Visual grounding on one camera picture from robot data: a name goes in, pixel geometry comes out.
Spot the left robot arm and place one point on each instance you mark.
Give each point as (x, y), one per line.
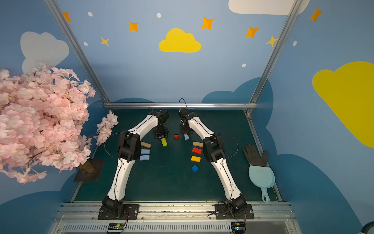
(129, 150)

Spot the lime green rectangular block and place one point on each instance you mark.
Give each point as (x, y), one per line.
(164, 142)

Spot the light blue dustpan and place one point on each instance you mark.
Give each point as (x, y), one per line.
(262, 177)

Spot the natural wood block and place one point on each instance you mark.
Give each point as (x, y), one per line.
(144, 144)
(197, 144)

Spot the black rubber glove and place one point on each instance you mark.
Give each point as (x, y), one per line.
(253, 157)

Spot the right controller board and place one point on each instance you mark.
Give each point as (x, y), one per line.
(238, 228)

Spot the pink cherry blossom tree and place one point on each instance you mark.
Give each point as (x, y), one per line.
(42, 117)

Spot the aluminium back frame bar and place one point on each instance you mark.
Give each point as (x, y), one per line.
(134, 105)

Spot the yellow rectangular block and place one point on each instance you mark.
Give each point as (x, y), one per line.
(196, 159)

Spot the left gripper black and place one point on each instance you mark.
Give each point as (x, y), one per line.
(160, 134)

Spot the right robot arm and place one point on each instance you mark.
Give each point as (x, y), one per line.
(215, 153)

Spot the controller board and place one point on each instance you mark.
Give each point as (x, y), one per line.
(116, 227)
(238, 228)

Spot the left controller board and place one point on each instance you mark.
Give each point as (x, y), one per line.
(116, 227)

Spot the red rectangular block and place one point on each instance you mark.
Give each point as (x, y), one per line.
(197, 150)

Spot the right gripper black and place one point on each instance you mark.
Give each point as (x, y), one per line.
(185, 130)

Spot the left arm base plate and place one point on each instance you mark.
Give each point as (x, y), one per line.
(122, 212)

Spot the blue cube block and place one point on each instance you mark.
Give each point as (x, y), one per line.
(195, 168)

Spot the aluminium front rail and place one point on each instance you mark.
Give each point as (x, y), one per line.
(184, 217)

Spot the dark tree base plate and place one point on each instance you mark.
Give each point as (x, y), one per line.
(90, 170)

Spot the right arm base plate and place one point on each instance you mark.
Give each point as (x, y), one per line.
(224, 211)

